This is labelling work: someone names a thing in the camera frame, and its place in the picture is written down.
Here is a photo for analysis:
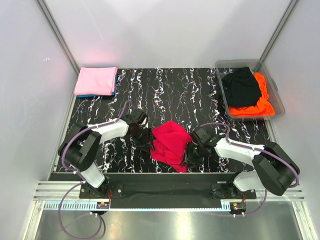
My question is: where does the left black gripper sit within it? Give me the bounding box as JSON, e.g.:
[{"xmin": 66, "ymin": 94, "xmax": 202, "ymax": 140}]
[{"xmin": 130, "ymin": 126, "xmax": 155, "ymax": 153}]

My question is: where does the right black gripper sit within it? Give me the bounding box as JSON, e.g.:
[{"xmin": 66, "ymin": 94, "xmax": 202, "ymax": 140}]
[{"xmin": 179, "ymin": 141, "xmax": 206, "ymax": 170}]

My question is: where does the red t-shirt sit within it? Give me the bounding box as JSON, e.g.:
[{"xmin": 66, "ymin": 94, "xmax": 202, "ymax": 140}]
[{"xmin": 150, "ymin": 121, "xmax": 192, "ymax": 173}]

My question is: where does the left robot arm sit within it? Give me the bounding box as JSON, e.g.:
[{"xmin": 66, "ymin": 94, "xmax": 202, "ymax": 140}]
[{"xmin": 58, "ymin": 113, "xmax": 155, "ymax": 198}]

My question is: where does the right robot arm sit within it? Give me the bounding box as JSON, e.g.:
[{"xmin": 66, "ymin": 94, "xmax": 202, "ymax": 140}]
[{"xmin": 182, "ymin": 137, "xmax": 300, "ymax": 199}]

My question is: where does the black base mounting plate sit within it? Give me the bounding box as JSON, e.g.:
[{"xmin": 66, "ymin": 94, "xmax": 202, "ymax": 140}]
[{"xmin": 79, "ymin": 172, "xmax": 258, "ymax": 210}]

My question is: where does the black marbled table mat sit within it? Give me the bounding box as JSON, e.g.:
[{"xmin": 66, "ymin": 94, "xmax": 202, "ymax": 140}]
[{"xmin": 64, "ymin": 68, "xmax": 273, "ymax": 173}]

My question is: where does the pink folded t-shirt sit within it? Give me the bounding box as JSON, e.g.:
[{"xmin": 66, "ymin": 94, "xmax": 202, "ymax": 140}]
[{"xmin": 74, "ymin": 67, "xmax": 118, "ymax": 96}]

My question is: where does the blue folded t-shirt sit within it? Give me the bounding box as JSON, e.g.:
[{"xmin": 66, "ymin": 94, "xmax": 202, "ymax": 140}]
[{"xmin": 77, "ymin": 73, "xmax": 119, "ymax": 98}]

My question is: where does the black t-shirt in bin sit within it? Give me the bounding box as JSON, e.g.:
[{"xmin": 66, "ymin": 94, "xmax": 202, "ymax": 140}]
[{"xmin": 222, "ymin": 66, "xmax": 262, "ymax": 108}]

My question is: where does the clear plastic bin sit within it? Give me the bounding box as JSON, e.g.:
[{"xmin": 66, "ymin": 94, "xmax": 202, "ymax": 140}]
[{"xmin": 215, "ymin": 59, "xmax": 285, "ymax": 121}]

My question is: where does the orange t-shirt in bin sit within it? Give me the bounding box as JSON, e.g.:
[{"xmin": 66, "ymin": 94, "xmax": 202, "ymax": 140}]
[{"xmin": 228, "ymin": 72, "xmax": 275, "ymax": 117}]

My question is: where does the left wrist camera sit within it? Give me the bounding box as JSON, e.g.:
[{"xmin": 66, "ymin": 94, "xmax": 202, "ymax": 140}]
[{"xmin": 130, "ymin": 108, "xmax": 149, "ymax": 127}]

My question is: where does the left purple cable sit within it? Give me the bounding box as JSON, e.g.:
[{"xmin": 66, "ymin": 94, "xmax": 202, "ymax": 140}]
[{"xmin": 57, "ymin": 101, "xmax": 141, "ymax": 238}]

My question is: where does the purple cable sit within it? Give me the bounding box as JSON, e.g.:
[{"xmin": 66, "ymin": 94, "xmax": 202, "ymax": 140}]
[
  {"xmin": 57, "ymin": 101, "xmax": 141, "ymax": 238},
  {"xmin": 199, "ymin": 122, "xmax": 301, "ymax": 217}
]

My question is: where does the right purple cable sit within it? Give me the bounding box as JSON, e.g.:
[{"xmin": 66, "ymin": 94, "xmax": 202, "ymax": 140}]
[{"xmin": 199, "ymin": 122, "xmax": 301, "ymax": 217}]

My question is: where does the aluminium front rail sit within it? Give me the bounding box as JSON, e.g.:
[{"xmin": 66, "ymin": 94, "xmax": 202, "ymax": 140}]
[{"xmin": 33, "ymin": 181, "xmax": 308, "ymax": 213}]

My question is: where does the right aluminium frame post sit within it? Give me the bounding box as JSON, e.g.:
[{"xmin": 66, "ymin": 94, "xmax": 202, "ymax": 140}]
[{"xmin": 259, "ymin": 0, "xmax": 300, "ymax": 62}]

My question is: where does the aluminium frame post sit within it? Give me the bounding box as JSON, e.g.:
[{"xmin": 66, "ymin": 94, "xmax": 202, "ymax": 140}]
[
  {"xmin": 34, "ymin": 0, "xmax": 81, "ymax": 76},
  {"xmin": 259, "ymin": 0, "xmax": 300, "ymax": 62}
]

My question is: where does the left aluminium frame post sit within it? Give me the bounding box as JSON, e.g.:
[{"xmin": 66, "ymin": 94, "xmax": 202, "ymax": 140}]
[{"xmin": 34, "ymin": 0, "xmax": 81, "ymax": 76}]

